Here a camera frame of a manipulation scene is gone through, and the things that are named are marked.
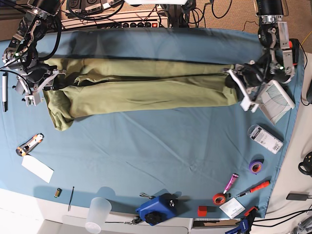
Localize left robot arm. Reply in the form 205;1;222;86
224;0;297;112

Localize power strip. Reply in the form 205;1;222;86
96;20;166;29

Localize white marker pen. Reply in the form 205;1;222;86
2;72;8;112

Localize clear plastic cup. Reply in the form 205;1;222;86
85;197;112;234

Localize black tweezers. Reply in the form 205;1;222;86
68;186;75;212

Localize clear plastic case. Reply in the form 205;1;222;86
248;125;283;155

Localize white paper card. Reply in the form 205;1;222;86
21;155;54;183

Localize red tape roll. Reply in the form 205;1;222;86
213;193;227;206

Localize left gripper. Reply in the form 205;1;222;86
222;60;266;113

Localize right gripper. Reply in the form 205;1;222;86
16;63;66;106

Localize black power adapter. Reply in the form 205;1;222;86
286;193;310;201

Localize blue clamp bottom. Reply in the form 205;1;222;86
225;206;258;234

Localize small green battery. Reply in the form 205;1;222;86
54;188;62;198

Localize orange screwdriver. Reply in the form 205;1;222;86
236;180;271;197

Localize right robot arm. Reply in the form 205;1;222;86
0;0;66;108

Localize green t-shirt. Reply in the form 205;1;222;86
43;58;238;131

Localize blue plastic device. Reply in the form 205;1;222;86
136;193;177;226

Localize keys on ring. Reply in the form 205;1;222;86
105;216;143;225

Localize blue tablecloth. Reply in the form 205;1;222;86
0;26;305;219

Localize purple tape roll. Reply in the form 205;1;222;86
249;159;264;175

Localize red block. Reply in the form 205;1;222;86
197;206;208;217

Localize orange black clamp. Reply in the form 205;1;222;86
289;39;300;66

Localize orange utility knife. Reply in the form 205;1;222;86
16;133;44;156

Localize white square card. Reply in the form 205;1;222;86
219;197;245;219

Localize pink glue tube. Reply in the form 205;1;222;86
223;174;239;194

